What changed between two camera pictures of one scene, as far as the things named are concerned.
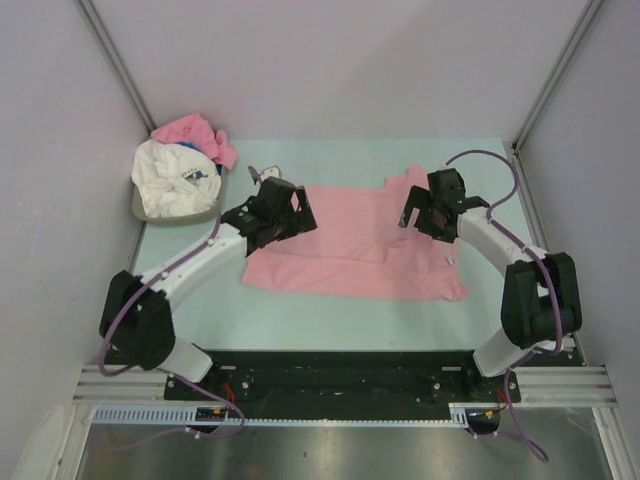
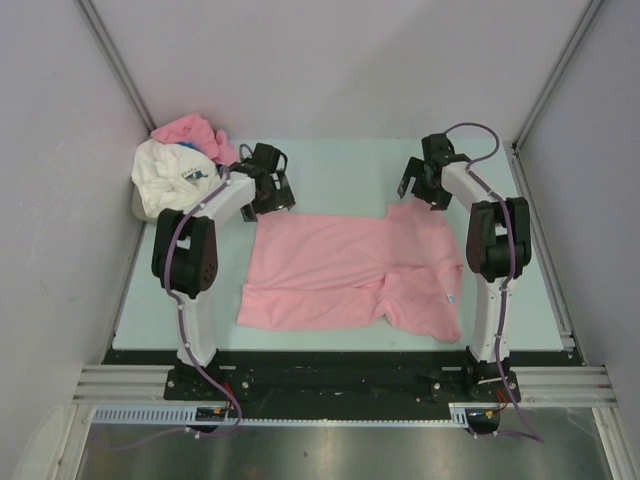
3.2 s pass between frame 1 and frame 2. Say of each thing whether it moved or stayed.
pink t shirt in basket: stayed
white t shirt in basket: stayed
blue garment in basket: stayed
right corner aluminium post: stayed
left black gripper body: moved
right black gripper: moved
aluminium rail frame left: stayed
